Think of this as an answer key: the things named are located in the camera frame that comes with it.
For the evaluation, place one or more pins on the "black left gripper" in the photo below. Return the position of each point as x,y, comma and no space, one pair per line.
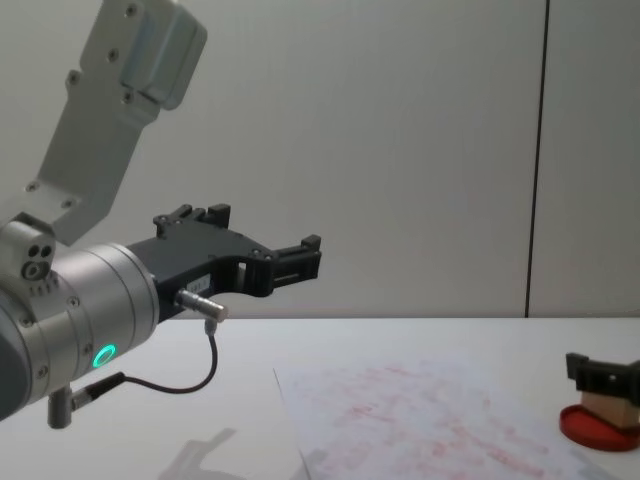
200,255

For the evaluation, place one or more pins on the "round red ink pad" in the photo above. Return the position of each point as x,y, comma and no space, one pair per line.
590,431

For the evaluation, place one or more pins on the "wooden stamp block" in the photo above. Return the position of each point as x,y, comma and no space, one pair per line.
607,410

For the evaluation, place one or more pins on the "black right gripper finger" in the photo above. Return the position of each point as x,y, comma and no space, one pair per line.
595,376

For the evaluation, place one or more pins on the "white paper with red stamps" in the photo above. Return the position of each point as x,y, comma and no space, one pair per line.
400,425

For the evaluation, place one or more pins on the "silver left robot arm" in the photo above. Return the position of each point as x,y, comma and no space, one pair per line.
100,300

